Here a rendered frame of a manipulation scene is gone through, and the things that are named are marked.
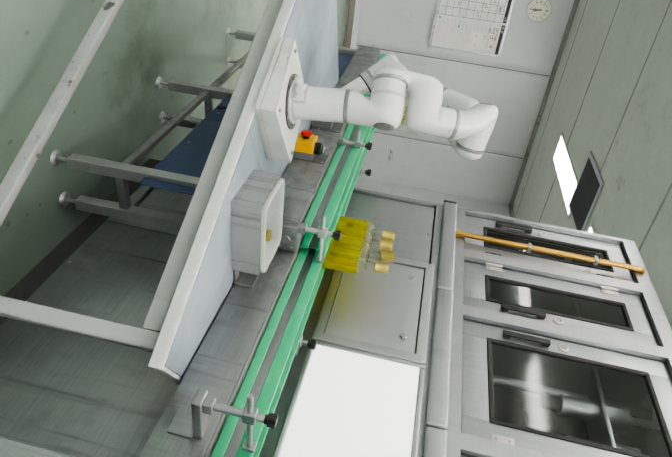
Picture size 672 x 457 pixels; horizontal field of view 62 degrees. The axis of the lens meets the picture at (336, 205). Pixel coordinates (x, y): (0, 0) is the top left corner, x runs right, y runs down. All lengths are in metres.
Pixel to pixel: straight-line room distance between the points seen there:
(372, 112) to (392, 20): 6.04
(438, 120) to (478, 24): 5.95
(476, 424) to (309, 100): 0.99
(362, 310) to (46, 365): 0.91
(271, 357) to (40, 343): 0.70
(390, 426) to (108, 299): 0.94
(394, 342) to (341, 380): 0.22
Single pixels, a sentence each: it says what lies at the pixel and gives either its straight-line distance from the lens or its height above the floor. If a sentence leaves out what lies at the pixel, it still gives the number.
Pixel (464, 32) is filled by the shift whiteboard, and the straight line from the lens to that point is 7.50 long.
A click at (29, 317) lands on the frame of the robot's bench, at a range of 1.45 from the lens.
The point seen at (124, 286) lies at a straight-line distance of 1.93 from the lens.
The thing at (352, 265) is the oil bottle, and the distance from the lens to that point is 1.75.
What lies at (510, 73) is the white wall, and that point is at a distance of 7.69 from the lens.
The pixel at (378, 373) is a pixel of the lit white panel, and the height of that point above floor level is 1.19.
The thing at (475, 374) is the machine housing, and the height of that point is 1.47.
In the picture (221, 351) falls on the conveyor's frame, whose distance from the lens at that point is 1.41.
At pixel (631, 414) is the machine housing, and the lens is 1.89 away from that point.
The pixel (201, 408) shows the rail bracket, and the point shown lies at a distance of 1.19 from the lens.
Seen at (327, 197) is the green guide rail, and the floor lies 0.92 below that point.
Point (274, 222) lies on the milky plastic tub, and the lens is 1.60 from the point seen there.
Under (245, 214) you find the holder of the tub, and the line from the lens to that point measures 1.41.
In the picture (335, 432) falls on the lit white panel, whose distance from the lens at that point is 1.50.
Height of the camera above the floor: 1.17
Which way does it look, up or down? 7 degrees down
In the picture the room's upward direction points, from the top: 101 degrees clockwise
